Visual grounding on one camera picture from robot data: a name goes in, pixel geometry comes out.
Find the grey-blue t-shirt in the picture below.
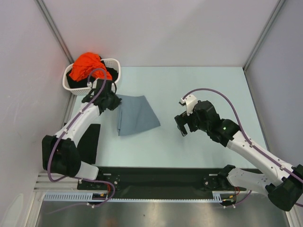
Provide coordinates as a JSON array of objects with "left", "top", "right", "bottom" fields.
[{"left": 117, "top": 95, "right": 160, "bottom": 136}]

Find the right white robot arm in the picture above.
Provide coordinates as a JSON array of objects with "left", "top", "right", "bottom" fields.
[{"left": 175, "top": 95, "right": 303, "bottom": 211}]

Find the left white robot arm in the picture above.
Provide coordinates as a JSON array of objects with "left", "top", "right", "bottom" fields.
[{"left": 42, "top": 79, "right": 122, "bottom": 189}]

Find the black garment in basket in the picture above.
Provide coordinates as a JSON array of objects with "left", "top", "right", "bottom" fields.
[{"left": 67, "top": 67, "right": 118, "bottom": 88}]

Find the white plastic laundry basket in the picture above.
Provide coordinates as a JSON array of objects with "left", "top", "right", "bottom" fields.
[{"left": 62, "top": 58, "right": 121, "bottom": 96}]

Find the orange t-shirt in basket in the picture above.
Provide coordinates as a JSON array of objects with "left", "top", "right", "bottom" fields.
[{"left": 69, "top": 52, "right": 113, "bottom": 82}]

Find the folded black t-shirt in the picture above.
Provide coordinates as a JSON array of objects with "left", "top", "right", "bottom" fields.
[{"left": 77, "top": 124, "right": 101, "bottom": 165}]

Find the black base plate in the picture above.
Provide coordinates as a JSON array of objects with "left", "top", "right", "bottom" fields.
[{"left": 77, "top": 166, "right": 261, "bottom": 200}]

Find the aluminium front rail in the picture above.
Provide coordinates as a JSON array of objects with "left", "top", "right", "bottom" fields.
[{"left": 34, "top": 173, "right": 78, "bottom": 192}]

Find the white slotted cable duct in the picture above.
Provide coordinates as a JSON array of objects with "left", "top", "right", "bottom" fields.
[{"left": 44, "top": 192, "right": 222, "bottom": 203}]

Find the left aluminium corner post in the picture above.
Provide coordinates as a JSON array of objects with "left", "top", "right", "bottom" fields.
[{"left": 34, "top": 0, "right": 74, "bottom": 63}]

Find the aluminium corner post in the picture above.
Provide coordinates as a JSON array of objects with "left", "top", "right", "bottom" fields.
[
  {"left": 242, "top": 0, "right": 287, "bottom": 73},
  {"left": 34, "top": 0, "right": 74, "bottom": 63}
]

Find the right aluminium corner post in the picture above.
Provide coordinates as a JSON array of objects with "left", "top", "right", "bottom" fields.
[{"left": 242, "top": 0, "right": 287, "bottom": 73}]

